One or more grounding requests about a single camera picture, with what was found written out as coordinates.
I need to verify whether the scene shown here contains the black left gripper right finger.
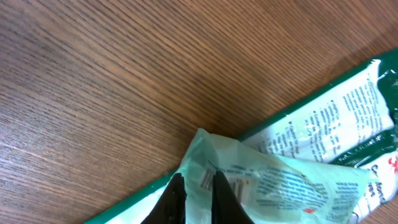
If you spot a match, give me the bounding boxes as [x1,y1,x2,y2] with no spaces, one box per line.
[211,171,254,224]

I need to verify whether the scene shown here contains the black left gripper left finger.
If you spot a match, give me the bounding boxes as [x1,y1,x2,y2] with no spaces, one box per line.
[141,173,187,224]

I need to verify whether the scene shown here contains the light green wipes sachet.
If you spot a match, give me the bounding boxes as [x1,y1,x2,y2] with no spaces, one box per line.
[177,129,377,223]

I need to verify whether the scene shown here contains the green white gloves packet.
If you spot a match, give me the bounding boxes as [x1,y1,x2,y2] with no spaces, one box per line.
[91,50,397,224]

